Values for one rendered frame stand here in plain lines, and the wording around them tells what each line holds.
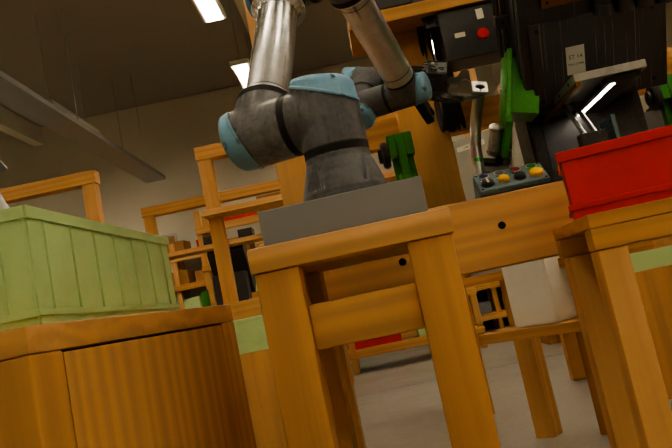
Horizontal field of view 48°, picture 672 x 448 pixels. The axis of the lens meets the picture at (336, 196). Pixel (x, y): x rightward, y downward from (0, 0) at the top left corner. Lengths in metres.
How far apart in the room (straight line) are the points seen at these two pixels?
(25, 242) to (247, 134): 0.44
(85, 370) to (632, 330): 0.84
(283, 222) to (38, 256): 0.36
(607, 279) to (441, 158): 1.02
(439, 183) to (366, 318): 1.10
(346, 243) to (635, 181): 0.52
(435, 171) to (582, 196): 0.92
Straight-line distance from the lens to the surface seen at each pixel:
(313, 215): 1.18
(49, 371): 1.04
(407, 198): 1.18
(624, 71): 1.80
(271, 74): 1.46
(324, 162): 1.28
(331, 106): 1.30
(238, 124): 1.38
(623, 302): 1.32
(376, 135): 2.34
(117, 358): 1.18
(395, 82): 1.82
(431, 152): 2.24
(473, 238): 1.61
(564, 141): 2.09
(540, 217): 1.63
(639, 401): 1.34
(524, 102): 1.93
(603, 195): 1.38
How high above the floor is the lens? 0.73
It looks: 9 degrees up
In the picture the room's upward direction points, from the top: 12 degrees counter-clockwise
